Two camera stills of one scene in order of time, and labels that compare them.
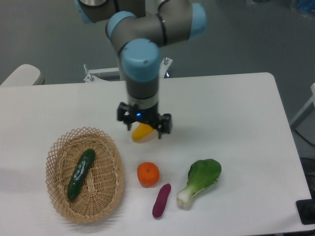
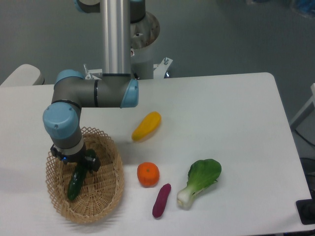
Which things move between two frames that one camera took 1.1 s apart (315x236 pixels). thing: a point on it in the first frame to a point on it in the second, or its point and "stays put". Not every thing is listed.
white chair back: x=25 y=74 stays put
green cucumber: x=80 y=173 stays put
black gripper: x=127 y=113 to x=89 y=155
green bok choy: x=202 y=174 stays put
